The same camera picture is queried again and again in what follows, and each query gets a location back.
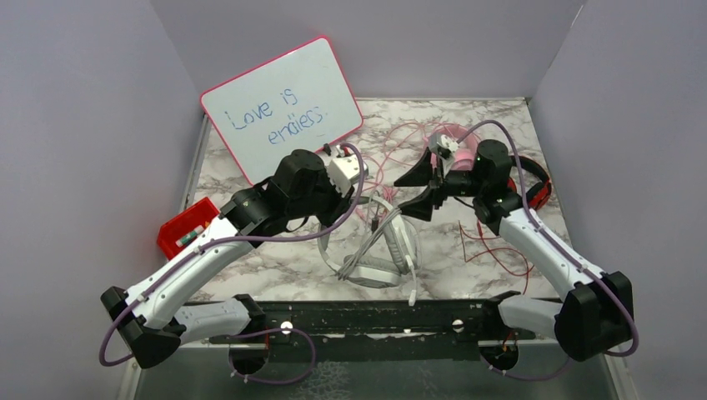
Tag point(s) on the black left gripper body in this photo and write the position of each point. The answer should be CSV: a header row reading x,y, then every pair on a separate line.
x,y
326,202

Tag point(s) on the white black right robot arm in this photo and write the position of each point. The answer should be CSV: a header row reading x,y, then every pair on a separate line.
x,y
594,312

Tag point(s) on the white green marker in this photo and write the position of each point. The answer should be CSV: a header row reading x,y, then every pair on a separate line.
x,y
187,238

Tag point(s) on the grey white headphones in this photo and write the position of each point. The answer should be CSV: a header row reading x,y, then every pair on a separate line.
x,y
387,256

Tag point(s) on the black metal base rail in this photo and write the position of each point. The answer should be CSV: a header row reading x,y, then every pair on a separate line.
x,y
371,331

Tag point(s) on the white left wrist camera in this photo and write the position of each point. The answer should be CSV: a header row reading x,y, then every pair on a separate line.
x,y
344,172

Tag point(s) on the red plastic bin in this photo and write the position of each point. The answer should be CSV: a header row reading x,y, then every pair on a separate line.
x,y
201,213

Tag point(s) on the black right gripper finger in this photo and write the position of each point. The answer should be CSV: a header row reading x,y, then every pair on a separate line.
x,y
422,206
420,174

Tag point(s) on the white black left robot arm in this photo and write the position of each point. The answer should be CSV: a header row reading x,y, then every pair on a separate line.
x,y
151,319

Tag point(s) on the pink headphones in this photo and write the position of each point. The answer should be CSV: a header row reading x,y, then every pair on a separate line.
x,y
465,156

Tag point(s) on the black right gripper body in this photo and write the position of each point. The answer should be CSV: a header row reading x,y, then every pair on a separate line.
x,y
460,183

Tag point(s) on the pink framed whiteboard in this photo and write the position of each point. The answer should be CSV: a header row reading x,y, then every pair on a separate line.
x,y
298,100

